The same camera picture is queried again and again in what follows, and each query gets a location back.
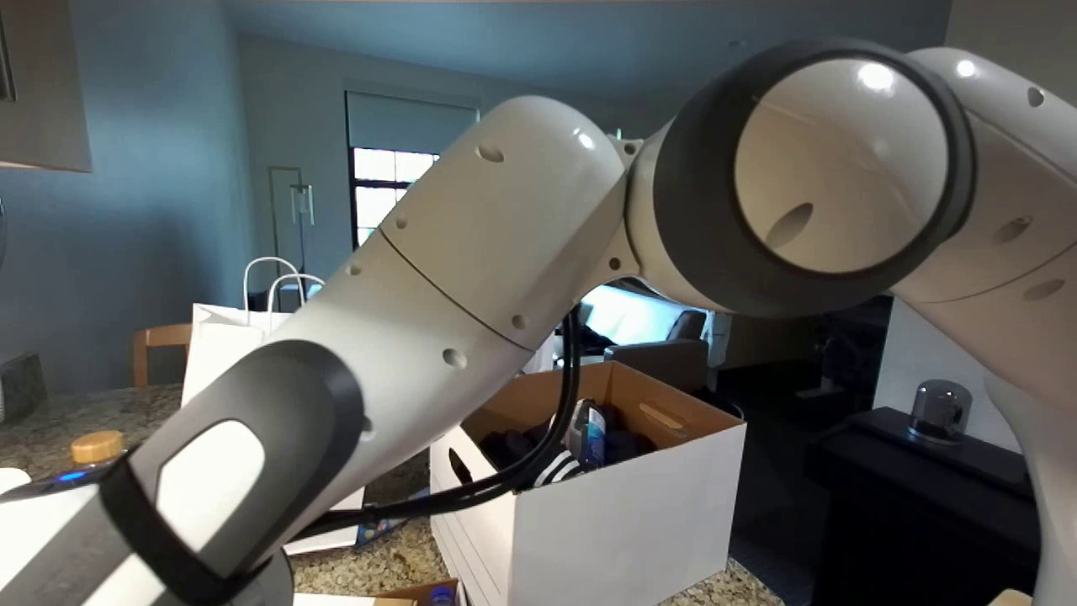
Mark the white cardboard storage box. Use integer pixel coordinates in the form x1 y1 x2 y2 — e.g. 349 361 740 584
432 362 749 606

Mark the black cabinet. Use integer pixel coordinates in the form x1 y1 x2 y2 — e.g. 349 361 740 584
804 407 1041 606

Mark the dark bottle with wooden lid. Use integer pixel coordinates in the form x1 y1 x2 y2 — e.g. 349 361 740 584
72 430 124 469

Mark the wooden chair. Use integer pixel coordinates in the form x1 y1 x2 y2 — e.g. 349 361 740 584
133 322 191 390

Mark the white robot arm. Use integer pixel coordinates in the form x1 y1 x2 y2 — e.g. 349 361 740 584
0 41 1077 606

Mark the white paper shopping bag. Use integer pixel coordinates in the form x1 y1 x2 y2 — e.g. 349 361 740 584
180 256 375 559

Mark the blue plastic bottle in box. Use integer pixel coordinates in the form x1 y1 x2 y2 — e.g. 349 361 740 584
578 407 607 469

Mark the window with black frame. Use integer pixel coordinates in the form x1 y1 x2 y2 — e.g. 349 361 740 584
349 148 434 243

